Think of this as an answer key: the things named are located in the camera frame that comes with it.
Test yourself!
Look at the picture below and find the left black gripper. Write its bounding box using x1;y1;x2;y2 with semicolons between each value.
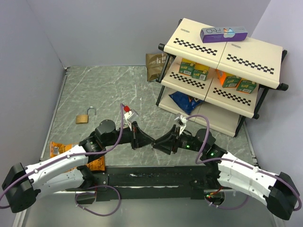
103;121;155;149

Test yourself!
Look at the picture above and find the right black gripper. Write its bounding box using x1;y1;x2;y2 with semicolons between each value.
153;124;205;155

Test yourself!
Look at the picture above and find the brass padlock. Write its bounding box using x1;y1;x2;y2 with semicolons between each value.
75;106;97;124

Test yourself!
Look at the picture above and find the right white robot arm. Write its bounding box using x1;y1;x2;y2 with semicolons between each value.
153;125;302;220

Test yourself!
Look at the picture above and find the blue snack bag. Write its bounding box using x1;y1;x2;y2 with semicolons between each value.
169;91;203;115

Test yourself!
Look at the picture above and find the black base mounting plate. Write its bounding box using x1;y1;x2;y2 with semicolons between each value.
65;165;240;203

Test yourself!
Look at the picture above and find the orange chips bag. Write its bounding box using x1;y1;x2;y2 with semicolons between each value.
50;141;106;171

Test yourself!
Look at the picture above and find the green box far left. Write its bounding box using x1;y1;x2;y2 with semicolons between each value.
178;58;196;77

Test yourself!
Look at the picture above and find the beige three-tier shelf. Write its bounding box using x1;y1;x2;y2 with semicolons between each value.
156;18;288;137

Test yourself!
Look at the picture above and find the brown foil pouch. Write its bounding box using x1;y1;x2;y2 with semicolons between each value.
145;53;167;82

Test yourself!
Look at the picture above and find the orange green box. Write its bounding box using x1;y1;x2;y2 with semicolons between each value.
216;70;241;88

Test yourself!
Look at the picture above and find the green box far right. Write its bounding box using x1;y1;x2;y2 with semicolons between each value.
236;78;257;94

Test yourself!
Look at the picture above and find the purple toothpaste box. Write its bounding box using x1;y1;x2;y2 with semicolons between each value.
200;26;248;43

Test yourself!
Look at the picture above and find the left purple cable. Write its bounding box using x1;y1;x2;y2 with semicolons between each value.
0;103;126;216

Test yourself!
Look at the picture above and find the purple cable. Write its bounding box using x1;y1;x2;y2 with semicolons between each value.
186;114;303;211
0;103;126;216

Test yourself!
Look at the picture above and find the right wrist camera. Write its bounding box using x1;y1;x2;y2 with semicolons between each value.
174;113;188;135

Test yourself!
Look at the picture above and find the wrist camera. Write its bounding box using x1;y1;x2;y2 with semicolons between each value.
123;105;139;130
174;113;188;135

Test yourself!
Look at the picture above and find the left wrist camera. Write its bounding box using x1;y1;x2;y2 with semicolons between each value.
123;105;139;130

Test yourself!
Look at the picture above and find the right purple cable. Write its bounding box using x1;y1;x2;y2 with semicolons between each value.
186;114;303;211

